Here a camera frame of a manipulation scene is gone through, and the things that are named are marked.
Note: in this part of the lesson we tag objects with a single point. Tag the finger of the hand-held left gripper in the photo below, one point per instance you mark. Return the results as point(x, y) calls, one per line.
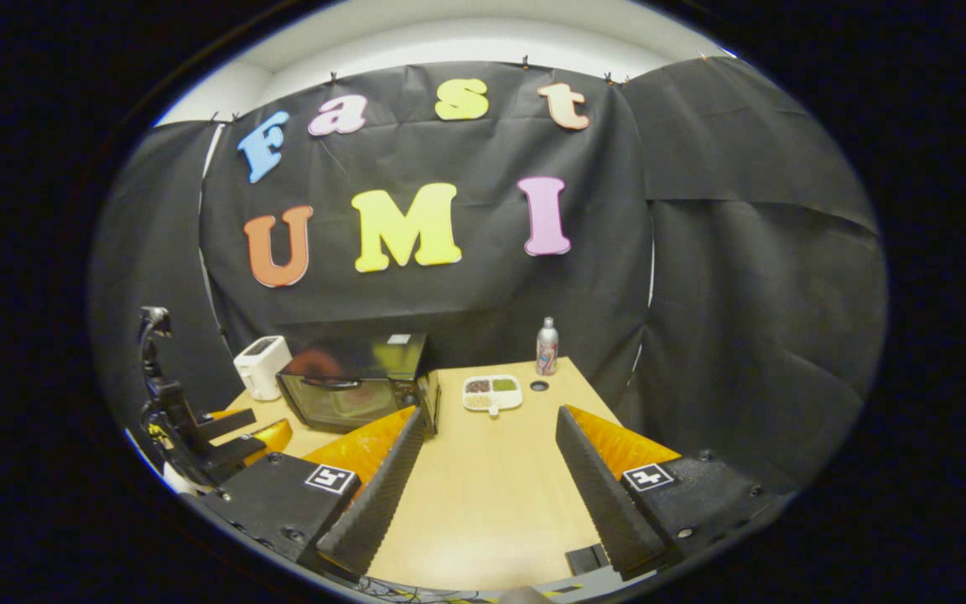
point(227, 424)
point(240, 451)

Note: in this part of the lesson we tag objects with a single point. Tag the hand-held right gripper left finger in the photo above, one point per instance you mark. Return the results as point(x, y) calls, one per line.
point(374, 503)

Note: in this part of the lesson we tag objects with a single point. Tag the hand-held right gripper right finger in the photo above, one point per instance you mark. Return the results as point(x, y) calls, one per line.
point(600, 495)

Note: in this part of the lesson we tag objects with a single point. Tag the black electric oven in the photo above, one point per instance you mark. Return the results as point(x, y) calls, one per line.
point(340, 398)

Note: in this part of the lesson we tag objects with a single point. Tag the white toaster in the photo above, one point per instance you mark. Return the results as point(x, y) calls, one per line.
point(261, 365)

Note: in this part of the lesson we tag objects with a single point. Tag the white divided snack tray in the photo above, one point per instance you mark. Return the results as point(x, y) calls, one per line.
point(491, 394)

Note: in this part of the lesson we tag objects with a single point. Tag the silver spray bottle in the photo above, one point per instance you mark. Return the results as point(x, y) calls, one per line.
point(547, 352)

